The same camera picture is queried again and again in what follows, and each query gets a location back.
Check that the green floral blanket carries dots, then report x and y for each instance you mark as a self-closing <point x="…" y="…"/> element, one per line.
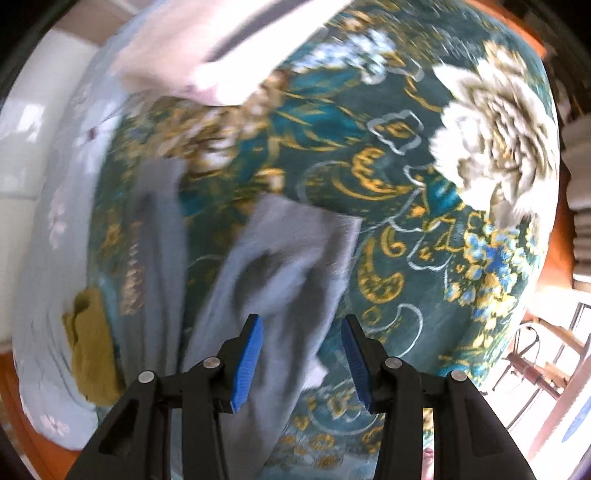
<point x="369" y="184"/>

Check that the wooden chair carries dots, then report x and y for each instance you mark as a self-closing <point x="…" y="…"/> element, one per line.
<point x="545" y="350"/>

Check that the olive green cloth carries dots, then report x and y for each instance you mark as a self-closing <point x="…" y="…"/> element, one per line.
<point x="92" y="350"/>

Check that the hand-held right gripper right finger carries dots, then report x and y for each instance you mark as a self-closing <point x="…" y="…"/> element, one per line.
<point x="358" y="369"/>

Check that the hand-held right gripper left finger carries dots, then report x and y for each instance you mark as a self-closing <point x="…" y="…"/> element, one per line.
<point x="247" y="369"/>

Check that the light blue floral bedsheet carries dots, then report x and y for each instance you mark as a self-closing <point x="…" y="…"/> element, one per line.
<point x="60" y="221"/>

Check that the pink white striped cloth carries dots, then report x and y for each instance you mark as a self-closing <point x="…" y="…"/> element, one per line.
<point x="207" y="46"/>

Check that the grey pants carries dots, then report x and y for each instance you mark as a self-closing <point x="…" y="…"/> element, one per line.
<point x="277" y="295"/>

